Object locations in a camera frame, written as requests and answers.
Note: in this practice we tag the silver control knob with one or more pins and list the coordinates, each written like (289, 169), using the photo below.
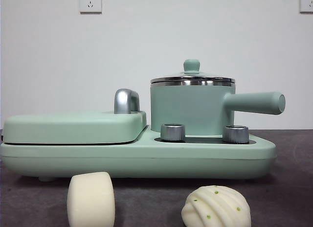
(172, 132)
(235, 134)

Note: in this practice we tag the glass lid green knob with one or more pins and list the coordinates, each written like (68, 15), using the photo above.
(191, 65)

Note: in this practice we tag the pleated white bun green specks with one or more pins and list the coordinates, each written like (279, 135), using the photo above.
(216, 207)

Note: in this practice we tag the white wall socket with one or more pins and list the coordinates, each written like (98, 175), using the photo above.
(306, 3)
(90, 3)

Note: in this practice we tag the smooth white steamed bun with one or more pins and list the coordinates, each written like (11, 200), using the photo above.
(90, 200)

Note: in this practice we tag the green breakfast machine base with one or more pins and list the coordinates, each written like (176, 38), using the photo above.
(146, 161)

